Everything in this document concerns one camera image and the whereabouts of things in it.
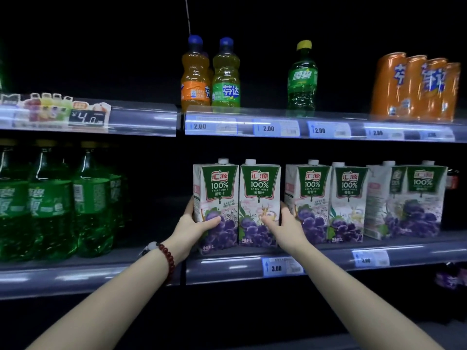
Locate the tall orange soda can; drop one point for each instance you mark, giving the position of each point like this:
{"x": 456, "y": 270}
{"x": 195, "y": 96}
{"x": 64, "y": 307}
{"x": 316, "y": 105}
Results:
{"x": 434, "y": 102}
{"x": 452, "y": 98}
{"x": 414, "y": 94}
{"x": 386, "y": 87}

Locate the dark bottle red label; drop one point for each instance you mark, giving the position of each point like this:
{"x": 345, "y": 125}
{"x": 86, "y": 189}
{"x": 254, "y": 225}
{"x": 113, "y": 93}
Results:
{"x": 452, "y": 182}

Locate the person's left forearm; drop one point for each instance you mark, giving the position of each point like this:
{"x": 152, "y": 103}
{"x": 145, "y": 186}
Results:
{"x": 105, "y": 309}

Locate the white blue price label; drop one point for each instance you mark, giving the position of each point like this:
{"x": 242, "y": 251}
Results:
{"x": 436, "y": 134}
{"x": 379, "y": 133}
{"x": 368, "y": 259}
{"x": 204, "y": 126}
{"x": 277, "y": 267}
{"x": 270, "y": 128}
{"x": 323, "y": 130}

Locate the small green soda bottle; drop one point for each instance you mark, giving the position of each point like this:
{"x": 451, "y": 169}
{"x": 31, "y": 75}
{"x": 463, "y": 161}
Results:
{"x": 302, "y": 80}

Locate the person's right forearm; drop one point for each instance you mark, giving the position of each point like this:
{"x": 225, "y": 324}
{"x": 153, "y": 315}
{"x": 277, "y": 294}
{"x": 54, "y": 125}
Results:
{"x": 357, "y": 306}

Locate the small orange soda bottle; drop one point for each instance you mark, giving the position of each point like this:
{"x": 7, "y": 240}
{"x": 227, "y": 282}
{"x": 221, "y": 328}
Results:
{"x": 195, "y": 76}

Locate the person's right hand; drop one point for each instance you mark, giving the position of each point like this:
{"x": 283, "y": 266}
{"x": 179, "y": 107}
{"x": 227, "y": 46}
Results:
{"x": 290, "y": 236}

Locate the person's left hand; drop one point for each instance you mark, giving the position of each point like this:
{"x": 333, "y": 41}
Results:
{"x": 186, "y": 236}

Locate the grape juice carton pair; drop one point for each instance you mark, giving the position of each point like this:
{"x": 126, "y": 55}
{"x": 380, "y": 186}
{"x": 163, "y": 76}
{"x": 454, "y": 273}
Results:
{"x": 259, "y": 182}
{"x": 217, "y": 182}
{"x": 312, "y": 185}
{"x": 348, "y": 185}
{"x": 423, "y": 185}
{"x": 377, "y": 200}

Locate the row of large green bottles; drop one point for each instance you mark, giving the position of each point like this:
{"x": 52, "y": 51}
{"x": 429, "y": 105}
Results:
{"x": 51, "y": 207}

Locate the row of purple label bottles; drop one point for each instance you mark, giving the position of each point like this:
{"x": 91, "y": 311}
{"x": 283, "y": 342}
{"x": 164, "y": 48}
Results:
{"x": 448, "y": 279}

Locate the small yellow soda bottle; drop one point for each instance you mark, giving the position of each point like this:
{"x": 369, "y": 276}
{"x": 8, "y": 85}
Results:
{"x": 226, "y": 76}

